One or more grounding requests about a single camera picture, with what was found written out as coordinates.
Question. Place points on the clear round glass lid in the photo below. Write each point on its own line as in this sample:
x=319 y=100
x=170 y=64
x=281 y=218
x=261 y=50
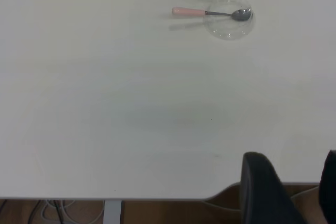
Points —
x=228 y=30

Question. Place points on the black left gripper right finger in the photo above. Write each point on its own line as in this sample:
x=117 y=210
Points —
x=329 y=187

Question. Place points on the grey metal table leg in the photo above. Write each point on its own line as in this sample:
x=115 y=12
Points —
x=112 y=212

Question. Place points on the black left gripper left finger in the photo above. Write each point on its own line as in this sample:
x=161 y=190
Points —
x=262 y=195

